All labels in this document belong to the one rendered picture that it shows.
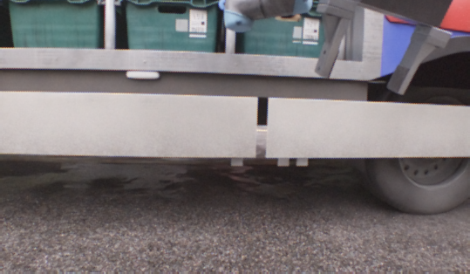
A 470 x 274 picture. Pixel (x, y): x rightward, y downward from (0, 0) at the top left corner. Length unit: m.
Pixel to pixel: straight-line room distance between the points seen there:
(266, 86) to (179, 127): 0.32
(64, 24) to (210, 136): 0.71
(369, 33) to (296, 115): 0.39
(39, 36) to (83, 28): 0.17
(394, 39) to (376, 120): 0.30
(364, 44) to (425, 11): 0.57
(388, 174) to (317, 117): 0.48
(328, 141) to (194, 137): 0.47
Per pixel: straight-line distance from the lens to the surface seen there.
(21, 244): 1.09
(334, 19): 0.36
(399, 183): 1.25
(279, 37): 1.01
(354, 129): 0.93
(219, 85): 0.79
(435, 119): 1.16
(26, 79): 1.00
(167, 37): 0.99
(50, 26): 1.16
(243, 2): 0.63
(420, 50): 0.43
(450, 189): 1.48
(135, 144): 0.83
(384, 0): 0.37
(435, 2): 0.41
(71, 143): 0.91
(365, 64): 0.95
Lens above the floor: 0.49
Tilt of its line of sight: 6 degrees down
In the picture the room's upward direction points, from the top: 2 degrees clockwise
